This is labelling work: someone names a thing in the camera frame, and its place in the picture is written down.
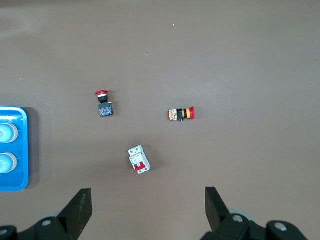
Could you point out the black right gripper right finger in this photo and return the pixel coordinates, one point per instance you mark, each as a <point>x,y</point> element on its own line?
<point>217,215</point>

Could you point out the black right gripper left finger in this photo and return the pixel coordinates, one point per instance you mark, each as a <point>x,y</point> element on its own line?
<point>75,215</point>

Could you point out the blue call bell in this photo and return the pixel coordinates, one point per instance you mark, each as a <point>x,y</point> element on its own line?
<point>6,133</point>
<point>6,163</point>

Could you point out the blue plastic tray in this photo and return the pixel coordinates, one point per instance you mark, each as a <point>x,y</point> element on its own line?
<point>23,150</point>

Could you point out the white red circuit breaker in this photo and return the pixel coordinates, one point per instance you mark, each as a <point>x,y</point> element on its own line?
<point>139,160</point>

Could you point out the red mushroom push button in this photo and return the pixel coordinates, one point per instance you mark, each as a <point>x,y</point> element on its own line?
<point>105,107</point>

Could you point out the brown table mat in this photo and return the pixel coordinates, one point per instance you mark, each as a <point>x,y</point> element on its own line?
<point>160,50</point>

